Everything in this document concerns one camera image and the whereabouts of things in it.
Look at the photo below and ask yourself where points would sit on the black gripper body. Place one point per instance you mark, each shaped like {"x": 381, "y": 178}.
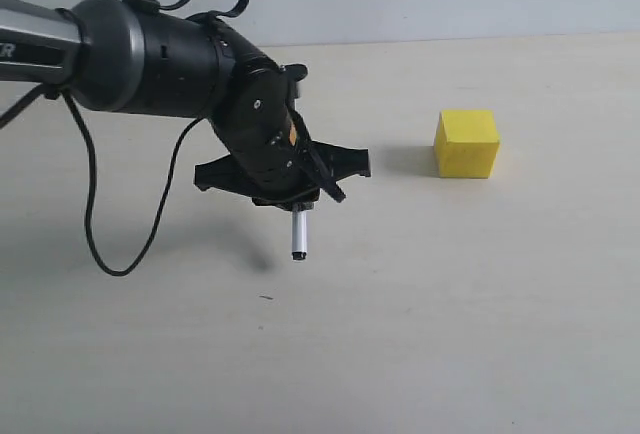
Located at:
{"x": 273, "y": 160}

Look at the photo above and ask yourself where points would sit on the yellow foam cube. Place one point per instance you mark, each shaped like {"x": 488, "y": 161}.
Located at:
{"x": 466, "y": 144}

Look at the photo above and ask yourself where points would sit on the black and white marker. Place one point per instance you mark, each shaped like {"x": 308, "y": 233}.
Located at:
{"x": 299, "y": 232}

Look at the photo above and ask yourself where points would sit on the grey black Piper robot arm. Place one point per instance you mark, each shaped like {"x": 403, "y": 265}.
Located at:
{"x": 116, "y": 56}

